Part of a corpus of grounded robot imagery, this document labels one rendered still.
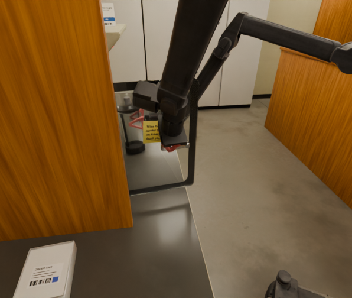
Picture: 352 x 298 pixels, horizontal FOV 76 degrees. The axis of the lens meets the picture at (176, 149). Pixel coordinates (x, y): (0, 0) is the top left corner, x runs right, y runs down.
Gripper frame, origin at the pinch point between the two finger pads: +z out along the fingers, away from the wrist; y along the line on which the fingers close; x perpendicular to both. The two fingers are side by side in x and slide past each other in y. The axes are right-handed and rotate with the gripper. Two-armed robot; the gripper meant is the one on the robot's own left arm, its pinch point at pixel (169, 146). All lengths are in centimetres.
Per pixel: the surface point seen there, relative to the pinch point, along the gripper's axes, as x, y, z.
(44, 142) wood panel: -32.1, -0.1, -8.7
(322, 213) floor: 149, 5, 131
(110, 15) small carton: -12.5, -35.9, -20.8
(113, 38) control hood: -12.4, -14.8, -26.0
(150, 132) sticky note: -5.2, -5.2, -1.7
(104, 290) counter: -22.7, 32.5, 13.4
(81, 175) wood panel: -25.6, 5.1, 1.0
